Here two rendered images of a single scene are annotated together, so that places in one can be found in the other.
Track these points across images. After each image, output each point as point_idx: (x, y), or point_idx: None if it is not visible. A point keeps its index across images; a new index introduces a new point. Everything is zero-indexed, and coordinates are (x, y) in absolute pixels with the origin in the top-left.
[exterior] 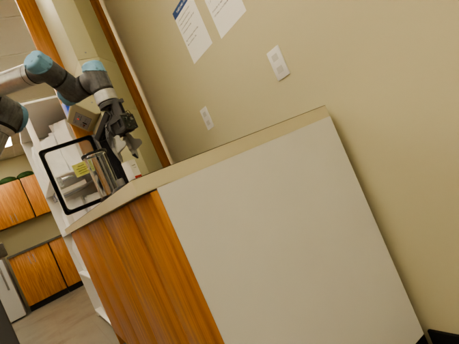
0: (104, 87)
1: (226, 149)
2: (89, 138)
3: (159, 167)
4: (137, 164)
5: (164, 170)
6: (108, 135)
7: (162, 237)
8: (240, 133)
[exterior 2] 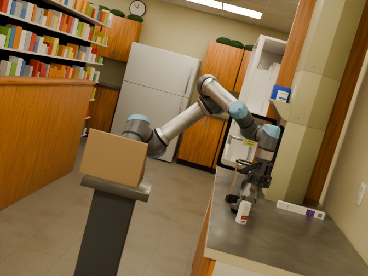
0: (266, 149)
1: (277, 272)
2: (273, 122)
3: (302, 189)
4: (283, 177)
5: (228, 255)
6: (245, 180)
7: None
8: (364, 236)
